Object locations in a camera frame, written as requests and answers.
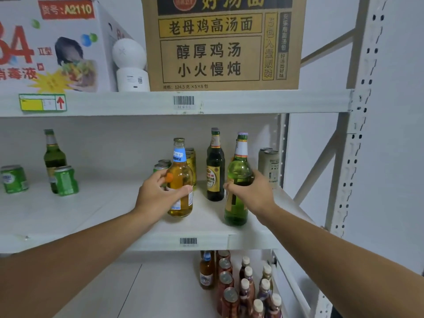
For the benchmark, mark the person's right forearm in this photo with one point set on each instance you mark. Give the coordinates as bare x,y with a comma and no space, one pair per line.
338,264

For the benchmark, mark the person's left forearm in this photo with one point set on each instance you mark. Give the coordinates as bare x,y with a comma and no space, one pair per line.
73,261

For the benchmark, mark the brown bottle silver cap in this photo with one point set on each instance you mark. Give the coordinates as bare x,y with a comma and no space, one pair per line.
224,254
225,264
230,299
226,281

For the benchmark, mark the amber bottle blue neck label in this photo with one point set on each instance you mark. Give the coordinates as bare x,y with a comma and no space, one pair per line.
206,274

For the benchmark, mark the brown cardboard box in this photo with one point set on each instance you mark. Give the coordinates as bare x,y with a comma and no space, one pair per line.
218,46

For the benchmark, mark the person's left hand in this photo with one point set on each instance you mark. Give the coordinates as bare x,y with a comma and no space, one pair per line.
154,198

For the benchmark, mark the green bottle silver neck foil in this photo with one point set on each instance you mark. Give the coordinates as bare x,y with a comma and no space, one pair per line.
53,155

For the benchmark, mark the person's right thumb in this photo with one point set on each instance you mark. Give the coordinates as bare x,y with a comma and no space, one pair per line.
234,188

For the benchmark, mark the person's left thumb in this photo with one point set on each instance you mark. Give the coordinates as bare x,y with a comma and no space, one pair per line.
181,192

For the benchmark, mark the white drink can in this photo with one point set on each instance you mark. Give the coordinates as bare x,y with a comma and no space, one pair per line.
272,168
261,158

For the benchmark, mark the group of white capped bottles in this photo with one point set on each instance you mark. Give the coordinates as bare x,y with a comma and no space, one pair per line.
265,288

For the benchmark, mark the white barcode label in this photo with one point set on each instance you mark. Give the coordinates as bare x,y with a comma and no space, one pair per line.
188,241
184,101

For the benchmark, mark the clear amber bottle blue label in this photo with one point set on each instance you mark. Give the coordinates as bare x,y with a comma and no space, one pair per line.
180,172

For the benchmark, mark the dark bottle gold label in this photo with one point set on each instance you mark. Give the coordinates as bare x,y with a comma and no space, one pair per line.
215,175
214,128

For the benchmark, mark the white metal shelving rack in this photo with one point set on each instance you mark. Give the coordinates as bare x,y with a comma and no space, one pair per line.
265,102

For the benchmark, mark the green can white label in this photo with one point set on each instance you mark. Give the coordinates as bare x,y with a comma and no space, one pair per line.
66,181
14,179

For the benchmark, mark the small green drink can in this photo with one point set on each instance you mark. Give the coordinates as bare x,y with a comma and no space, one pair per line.
159,167
165,162

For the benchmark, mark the white round security camera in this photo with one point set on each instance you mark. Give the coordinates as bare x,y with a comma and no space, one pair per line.
130,62

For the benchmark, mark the person's right hand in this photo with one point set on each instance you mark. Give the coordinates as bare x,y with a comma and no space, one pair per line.
258,198

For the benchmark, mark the green bottle white neck label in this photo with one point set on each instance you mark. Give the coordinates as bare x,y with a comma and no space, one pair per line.
239,168

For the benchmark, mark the white printed cardboard box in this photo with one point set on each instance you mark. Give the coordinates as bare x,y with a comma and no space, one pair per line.
49,46

